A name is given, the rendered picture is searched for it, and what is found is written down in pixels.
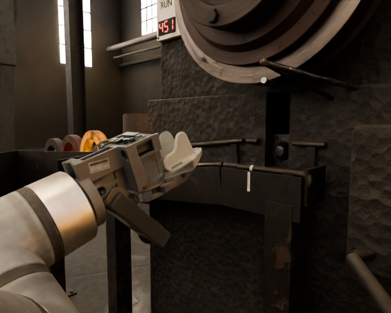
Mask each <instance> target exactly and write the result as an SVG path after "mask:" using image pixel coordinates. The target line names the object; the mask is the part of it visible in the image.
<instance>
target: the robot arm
mask: <svg viewBox="0 0 391 313"><path fill-rule="evenodd" d="M96 147H98V149H99V150H98V151H95V148H96ZM201 155H202V148H193V147H192V145H191V143H190V141H189V139H188V137H187V135H186V134H185V133H184V132H179V133H178V134H177V135H176V137H175V140H174V138H173V136H172V135H171V133H170V132H168V131H164V132H162V133H161V134H160V136H158V133H155V134H141V133H139V132H126V133H124V134H121V135H118V136H116V137H114V138H111V139H108V140H104V141H102V142H100V143H98V144H97V145H96V146H95V147H94V153H92V154H89V155H87V156H84V157H82V158H80V159H74V158H71V159H69V160H66V161H64V162H61V163H62V165H63V168H64V171H65V173H64V172H62V171H59V172H57V173H54V174H52V175H50V176H47V177H45V178H43V179H40V180H38V181H36V182H34V183H32V184H29V185H27V186H24V187H23V188H20V189H18V190H16V191H14V192H11V193H9V194H7V195H5V196H2V197H0V313H79V311H78V310H77V308H76V307H75V306H74V304H73V303H72V302H71V300H70V298H69V297H68V296H67V294H66V293H65V292H64V290H63V289H62V287H61V286H60V285H59V283H58V281H57V280H56V279H55V277H54V276H53V275H52V274H51V272H50V271H49V269H48V267H49V266H51V265H53V264H54V263H56V262H57V261H59V260H60V259H62V258H64V257H65V256H66V255H69V254H70V253H72V252H73V251H75V250H77V249H78V248H79V247H82V246H83V245H85V244H86V243H88V242H90V241H91V240H92V239H94V238H96V235H97V230H98V226H100V225H102V224H103V223H104V222H105V221H106V211H107V212H109V213H110V214H112V215H113V216H114V217H116V218H117V219H118V220H119V221H121V222H122V223H124V224H125V225H126V226H127V227H129V228H130V229H132V230H133V231H134V232H136V233H137V234H138V237H139V239H140V240H141V241H142V242H144V243H147V244H155V245H156V246H158V247H160V248H163V247H164V246H165V244H166V242H167V241H168V239H169V238H170V233H169V232H168V231H167V230H166V229H165V228H163V226H162V225H161V223H160V221H158V220H157V219H154V218H151V217H150V216H149V215H148V214H147V213H146V212H144V211H143V210H142V209H140V208H139V207H138V206H137V204H138V202H139V203H141V202H148V201H151V200H153V199H155V198H157V197H160V196H162V195H163V194H164V193H167V192H168V191H169V190H171V189H173V188H175V187H177V186H179V185H180V184H182V183H183V182H185V181H186V180H187V179H188V177H190V175H191V174H192V173H193V172H194V168H195V167H196V166H197V164H198V162H199V160H200V158H201Z"/></svg>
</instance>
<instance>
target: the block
mask: <svg viewBox="0 0 391 313"><path fill-rule="evenodd" d="M362 248H372V249H373V250H374V251H375V255H376V257H375V259H374V260H371V261H365V262H364V263H365V264H366V266H367V267H368V268H369V269H370V271H371V272H372V274H373V275H374V276H375V277H376V278H380V279H384V280H387V281H391V125H383V124H375V125H359V126H357V127H355V128H354V130H353V141H352V154H351V178H350V190H349V214H348V238H347V250H346V256H347V254H348V251H352V250H358V249H362Z"/></svg>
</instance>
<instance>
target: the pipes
mask: <svg viewBox="0 0 391 313"><path fill-rule="evenodd" d="M155 39H157V32H155V33H152V34H148V35H145V36H142V37H139V38H136V39H132V40H129V41H126V42H122V43H118V44H116V45H113V46H109V47H107V48H106V50H107V52H113V51H116V50H120V49H123V48H127V47H131V46H134V45H138V44H141V43H145V42H149V41H151V40H155ZM157 48H161V45H157V46H154V47H150V48H146V49H143V50H138V51H135V52H131V53H126V54H123V55H119V56H116V57H113V59H117V58H122V57H126V56H129V55H134V54H137V53H141V52H146V51H149V50H154V49H157ZM160 59H161V55H158V56H155V57H150V58H145V59H142V60H137V61H131V62H128V63H123V64H119V65H118V67H119V68H122V67H126V66H131V65H137V64H141V63H146V62H149V61H155V60H160Z"/></svg>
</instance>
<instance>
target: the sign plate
mask: <svg viewBox="0 0 391 313"><path fill-rule="evenodd" d="M156 18H157V42H165V41H168V40H172V39H177V38H179V37H181V34H180V31H179V27H178V23H177V20H176V13H175V8H174V0H156ZM165 21H167V22H165ZM164 22H165V26H168V31H167V27H165V26H164ZM162 23H163V27H162ZM159 24H160V27H162V28H163V32H162V29H161V28H160V27H159ZM165 31H167V32H165Z"/></svg>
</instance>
